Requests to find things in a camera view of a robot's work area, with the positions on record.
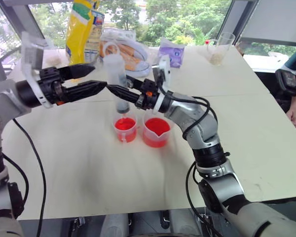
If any black right elbow cable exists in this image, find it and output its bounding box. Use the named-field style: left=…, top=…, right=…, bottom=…
left=185, top=161, right=223, bottom=237

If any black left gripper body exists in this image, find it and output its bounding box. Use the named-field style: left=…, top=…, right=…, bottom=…
left=38, top=67, right=68, bottom=106

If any small cup of red liquid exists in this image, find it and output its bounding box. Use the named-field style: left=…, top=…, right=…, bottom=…
left=112, top=112, right=142, bottom=144

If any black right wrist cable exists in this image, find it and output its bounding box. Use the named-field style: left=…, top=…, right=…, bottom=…
left=157, top=71, right=218, bottom=139

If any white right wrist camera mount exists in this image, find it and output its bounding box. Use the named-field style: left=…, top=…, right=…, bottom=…
left=151, top=54, right=172, bottom=115

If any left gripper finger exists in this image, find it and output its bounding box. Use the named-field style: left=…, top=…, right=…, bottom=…
left=64, top=80, right=108, bottom=103
left=58, top=64, right=96, bottom=81

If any black table clamp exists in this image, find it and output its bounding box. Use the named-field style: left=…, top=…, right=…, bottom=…
left=159, top=209, right=171, bottom=228
left=69, top=216, right=86, bottom=233

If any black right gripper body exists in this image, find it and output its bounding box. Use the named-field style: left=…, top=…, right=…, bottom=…
left=135, top=79, right=162, bottom=110

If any grey window frame post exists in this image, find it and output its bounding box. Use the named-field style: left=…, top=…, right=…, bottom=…
left=1, top=0, right=45, bottom=40

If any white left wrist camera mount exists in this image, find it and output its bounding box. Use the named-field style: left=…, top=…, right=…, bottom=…
left=20, top=31, right=55, bottom=110

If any purple white pouch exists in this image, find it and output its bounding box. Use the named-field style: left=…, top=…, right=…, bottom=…
left=158, top=37, right=186, bottom=69

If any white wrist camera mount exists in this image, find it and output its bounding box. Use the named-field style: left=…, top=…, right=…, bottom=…
left=20, top=31, right=55, bottom=110
left=151, top=54, right=172, bottom=115

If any yellow snack bag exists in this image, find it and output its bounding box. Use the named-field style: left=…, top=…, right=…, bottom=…
left=65, top=0, right=106, bottom=66

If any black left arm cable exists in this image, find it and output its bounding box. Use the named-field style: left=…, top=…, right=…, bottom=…
left=13, top=118, right=48, bottom=237

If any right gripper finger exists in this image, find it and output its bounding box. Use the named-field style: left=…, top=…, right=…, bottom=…
left=107, top=85, right=140, bottom=106
left=126, top=75, right=145, bottom=91

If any clear bag of bread rolls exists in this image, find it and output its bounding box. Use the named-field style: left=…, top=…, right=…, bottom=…
left=99, top=29, right=151, bottom=78

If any grey window blind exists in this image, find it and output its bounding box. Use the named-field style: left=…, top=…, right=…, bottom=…
left=239, top=0, right=296, bottom=47

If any spouted cup of red liquid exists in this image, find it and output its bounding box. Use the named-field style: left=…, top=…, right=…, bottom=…
left=142, top=111, right=171, bottom=149

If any grey rounded shape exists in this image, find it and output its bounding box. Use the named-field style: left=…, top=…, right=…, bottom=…
left=102, top=213, right=129, bottom=237

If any clear glass mug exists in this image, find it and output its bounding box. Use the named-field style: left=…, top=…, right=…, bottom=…
left=206, top=32, right=236, bottom=66

